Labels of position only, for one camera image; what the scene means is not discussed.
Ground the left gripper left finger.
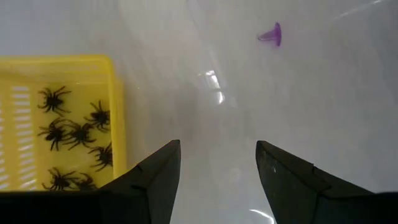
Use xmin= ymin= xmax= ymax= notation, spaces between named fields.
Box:
xmin=99 ymin=139 xmax=182 ymax=224

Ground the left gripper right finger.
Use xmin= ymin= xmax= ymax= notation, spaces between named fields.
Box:
xmin=255 ymin=140 xmax=376 ymax=224

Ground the yellow plastic basket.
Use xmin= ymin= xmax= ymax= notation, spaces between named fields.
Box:
xmin=0 ymin=55 xmax=127 ymax=191

